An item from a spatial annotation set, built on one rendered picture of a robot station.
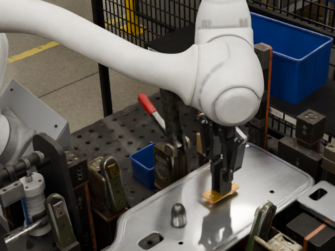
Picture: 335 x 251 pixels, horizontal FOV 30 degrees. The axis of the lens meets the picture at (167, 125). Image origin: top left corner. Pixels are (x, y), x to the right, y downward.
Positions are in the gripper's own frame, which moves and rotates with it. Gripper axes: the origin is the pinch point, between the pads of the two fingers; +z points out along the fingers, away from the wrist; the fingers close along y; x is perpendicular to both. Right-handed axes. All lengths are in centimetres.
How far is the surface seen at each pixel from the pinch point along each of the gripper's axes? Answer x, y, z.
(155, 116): -0.6, -20.6, -6.6
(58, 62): 105, -249, 103
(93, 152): 11, -68, 34
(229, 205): -1.2, 3.6, 5.0
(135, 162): 11, -46, 26
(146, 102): -0.6, -23.7, -9.0
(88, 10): 168, -303, 102
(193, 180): -0.9, -8.0, 4.9
